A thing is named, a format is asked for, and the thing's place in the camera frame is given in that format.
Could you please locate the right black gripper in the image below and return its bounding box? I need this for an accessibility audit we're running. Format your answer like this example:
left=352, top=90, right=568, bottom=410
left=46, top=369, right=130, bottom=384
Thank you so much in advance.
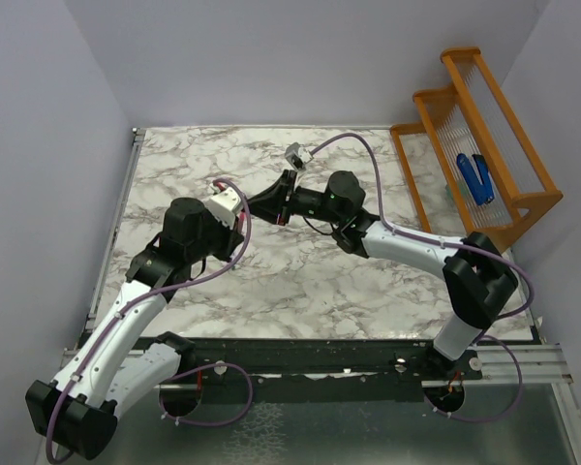
left=242, top=177, right=340, bottom=233

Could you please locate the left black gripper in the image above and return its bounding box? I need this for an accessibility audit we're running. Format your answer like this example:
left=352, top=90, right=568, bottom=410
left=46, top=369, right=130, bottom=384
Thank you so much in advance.
left=186, top=204, right=244, bottom=263

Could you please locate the pink marker pen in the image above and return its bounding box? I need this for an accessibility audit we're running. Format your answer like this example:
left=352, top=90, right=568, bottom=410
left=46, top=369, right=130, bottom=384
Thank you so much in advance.
left=235, top=211, right=246, bottom=233

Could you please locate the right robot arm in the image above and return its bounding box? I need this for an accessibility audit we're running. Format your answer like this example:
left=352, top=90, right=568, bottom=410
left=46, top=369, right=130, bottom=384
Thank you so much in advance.
left=248, top=170, right=518, bottom=379

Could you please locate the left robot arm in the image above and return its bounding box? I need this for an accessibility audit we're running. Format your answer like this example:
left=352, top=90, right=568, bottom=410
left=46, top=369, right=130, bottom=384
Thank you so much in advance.
left=25, top=188, right=252, bottom=464

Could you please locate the blue stapler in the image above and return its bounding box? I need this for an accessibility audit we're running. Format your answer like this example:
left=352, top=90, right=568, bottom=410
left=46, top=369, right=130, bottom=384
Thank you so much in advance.
left=456, top=153, right=495, bottom=206

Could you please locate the orange wooden rack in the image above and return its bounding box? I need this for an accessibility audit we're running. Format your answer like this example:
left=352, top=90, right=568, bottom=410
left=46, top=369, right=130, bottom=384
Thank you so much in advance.
left=390, top=46, right=563, bottom=250

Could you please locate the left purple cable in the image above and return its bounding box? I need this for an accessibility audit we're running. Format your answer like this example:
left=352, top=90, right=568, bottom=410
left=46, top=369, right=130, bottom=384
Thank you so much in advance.
left=45, top=178, right=255, bottom=464

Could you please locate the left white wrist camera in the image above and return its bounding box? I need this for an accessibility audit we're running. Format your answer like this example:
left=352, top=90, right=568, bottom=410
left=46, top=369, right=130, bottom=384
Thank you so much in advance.
left=204, top=187, right=242, bottom=229

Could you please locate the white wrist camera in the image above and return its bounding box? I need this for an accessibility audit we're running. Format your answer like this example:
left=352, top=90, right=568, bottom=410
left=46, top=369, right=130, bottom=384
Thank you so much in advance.
left=285, top=142, right=314, bottom=184
left=204, top=187, right=242, bottom=229

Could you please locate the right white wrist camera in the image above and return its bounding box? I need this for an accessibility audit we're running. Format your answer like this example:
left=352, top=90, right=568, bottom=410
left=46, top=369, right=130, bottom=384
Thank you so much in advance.
left=285, top=142, right=314, bottom=184

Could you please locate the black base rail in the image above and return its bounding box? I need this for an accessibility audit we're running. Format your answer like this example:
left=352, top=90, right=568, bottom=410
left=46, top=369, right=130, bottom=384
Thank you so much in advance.
left=161, top=336, right=481, bottom=405

